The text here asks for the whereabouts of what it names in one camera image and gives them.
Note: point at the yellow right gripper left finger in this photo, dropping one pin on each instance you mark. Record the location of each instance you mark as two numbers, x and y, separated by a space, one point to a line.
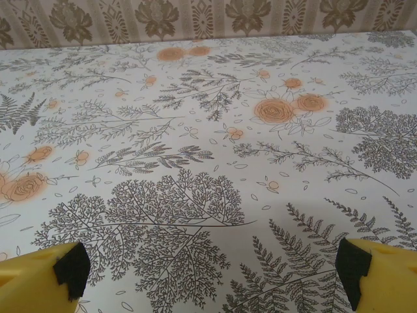
29 280

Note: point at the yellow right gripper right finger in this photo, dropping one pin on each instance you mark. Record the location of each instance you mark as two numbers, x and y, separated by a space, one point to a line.
387 277

